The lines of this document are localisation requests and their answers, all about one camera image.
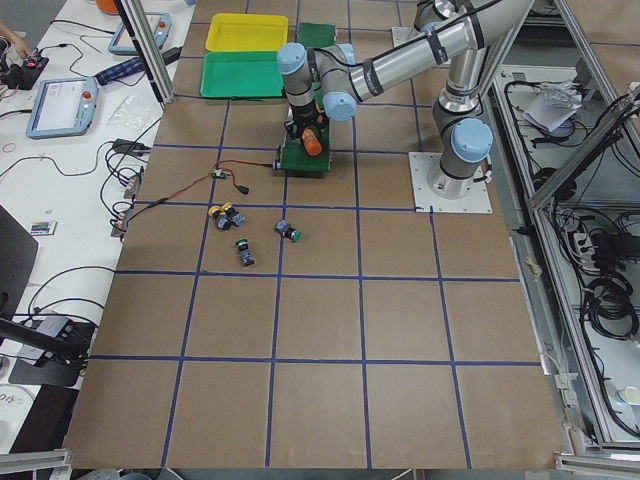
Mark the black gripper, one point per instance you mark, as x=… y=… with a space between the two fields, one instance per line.
x=301 y=116

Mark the plain orange cylinder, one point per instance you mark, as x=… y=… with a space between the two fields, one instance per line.
x=311 y=143

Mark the yellow push button one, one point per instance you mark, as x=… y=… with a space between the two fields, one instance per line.
x=219 y=210

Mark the yellow push button two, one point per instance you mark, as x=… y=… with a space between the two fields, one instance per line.
x=234 y=218

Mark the green push button one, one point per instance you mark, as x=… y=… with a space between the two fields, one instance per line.
x=245 y=253

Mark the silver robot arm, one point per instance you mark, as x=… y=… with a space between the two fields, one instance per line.
x=323 y=85

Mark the green conveyor belt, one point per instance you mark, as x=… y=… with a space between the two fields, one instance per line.
x=291 y=155

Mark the green plastic tray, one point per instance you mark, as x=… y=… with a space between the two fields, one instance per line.
x=241 y=75

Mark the yellow plastic tray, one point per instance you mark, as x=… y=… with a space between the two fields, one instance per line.
x=236 y=32

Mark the blue teach pendant near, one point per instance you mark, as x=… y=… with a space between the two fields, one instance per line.
x=63 y=108

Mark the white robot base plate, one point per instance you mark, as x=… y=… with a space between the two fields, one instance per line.
x=404 y=35

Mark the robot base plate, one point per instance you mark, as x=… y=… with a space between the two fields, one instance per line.
x=434 y=192

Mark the aluminium frame post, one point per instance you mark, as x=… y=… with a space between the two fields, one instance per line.
x=135 y=21

